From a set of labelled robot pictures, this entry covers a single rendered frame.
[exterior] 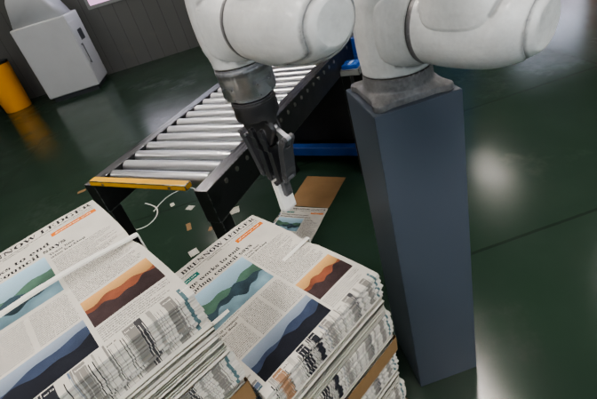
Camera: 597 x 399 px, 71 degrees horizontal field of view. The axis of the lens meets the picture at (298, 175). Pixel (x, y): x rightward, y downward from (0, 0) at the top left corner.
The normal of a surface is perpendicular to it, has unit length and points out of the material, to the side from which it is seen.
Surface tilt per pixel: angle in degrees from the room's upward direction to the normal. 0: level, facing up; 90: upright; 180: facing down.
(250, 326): 1
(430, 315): 90
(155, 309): 7
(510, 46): 105
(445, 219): 90
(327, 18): 98
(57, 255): 6
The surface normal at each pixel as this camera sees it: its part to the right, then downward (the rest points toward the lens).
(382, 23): -0.72, 0.47
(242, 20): -0.80, 0.19
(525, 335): -0.25, -0.82
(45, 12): 0.21, 0.47
